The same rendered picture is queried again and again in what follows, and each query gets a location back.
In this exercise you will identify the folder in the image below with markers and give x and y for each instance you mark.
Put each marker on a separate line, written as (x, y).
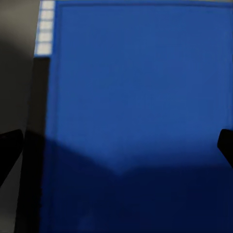
(127, 101)

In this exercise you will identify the swivel chair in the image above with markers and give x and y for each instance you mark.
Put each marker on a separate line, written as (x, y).
(18, 28)

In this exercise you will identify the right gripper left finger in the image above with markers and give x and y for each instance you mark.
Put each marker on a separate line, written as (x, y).
(11, 147)

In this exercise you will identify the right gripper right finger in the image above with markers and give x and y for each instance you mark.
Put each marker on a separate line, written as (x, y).
(225, 144)

